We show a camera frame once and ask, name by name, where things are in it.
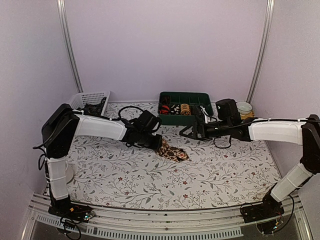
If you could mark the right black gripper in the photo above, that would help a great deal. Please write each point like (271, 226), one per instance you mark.
(197, 126)

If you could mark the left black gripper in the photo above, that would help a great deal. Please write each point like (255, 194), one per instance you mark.
(156, 144)

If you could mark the flamingo patterned tie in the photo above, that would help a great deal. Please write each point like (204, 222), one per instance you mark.
(172, 153)

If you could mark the green divided organizer box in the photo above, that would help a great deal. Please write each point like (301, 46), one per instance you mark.
(200, 103)

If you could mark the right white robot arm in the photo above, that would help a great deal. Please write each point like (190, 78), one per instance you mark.
(302, 133)

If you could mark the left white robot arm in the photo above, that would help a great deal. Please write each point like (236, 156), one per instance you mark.
(66, 124)

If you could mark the pile of dark ties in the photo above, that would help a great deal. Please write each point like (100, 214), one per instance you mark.
(95, 109)

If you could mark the rolled tan tie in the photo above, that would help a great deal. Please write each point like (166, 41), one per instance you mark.
(185, 109)

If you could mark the rolled black white tie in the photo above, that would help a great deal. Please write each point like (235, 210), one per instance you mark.
(175, 109)

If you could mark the rolled orange black tie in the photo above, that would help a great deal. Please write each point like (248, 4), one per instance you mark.
(164, 110)

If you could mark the rolled dark brown tie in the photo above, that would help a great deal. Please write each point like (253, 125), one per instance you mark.
(165, 99)

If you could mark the floral patterned table mat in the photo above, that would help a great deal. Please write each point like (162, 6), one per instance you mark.
(220, 173)

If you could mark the bamboo coaster mat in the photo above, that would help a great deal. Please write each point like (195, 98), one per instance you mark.
(248, 115)

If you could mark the pale green ceramic bowl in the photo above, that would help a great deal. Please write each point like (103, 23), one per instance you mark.
(244, 107)

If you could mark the white plastic basket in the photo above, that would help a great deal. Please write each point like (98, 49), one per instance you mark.
(80, 100)

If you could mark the white ceramic mug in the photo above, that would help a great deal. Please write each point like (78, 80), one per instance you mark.
(69, 173)

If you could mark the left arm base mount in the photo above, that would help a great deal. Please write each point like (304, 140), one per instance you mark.
(75, 212)

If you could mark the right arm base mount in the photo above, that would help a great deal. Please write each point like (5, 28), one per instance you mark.
(257, 212)

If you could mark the front aluminium rail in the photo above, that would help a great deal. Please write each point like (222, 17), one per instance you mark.
(111, 223)

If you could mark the left aluminium frame post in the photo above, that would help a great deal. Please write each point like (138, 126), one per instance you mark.
(62, 12)

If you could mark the aluminium frame post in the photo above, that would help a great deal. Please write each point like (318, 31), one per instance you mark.
(62, 12)
(270, 4)

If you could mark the right aluminium frame post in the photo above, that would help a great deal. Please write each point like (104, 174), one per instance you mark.
(270, 4)

